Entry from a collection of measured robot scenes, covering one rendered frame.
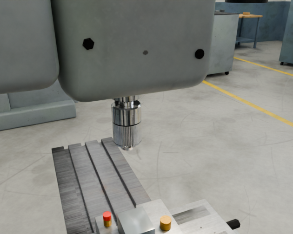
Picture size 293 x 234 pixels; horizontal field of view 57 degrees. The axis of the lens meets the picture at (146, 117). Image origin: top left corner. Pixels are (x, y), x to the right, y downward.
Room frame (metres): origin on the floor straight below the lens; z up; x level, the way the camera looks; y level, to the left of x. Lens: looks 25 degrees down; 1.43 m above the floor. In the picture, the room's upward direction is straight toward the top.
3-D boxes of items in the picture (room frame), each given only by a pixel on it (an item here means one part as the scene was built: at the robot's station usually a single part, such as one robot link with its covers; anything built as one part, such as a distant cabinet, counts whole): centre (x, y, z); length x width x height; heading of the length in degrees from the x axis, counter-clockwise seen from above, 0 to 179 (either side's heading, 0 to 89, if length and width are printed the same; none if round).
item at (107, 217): (0.39, 0.08, 1.03); 0.02 x 0.02 x 0.03
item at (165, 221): (0.39, -0.04, 1.03); 0.02 x 0.02 x 0.02
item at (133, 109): (0.39, 0.03, 1.26); 0.05 x 0.05 x 0.01
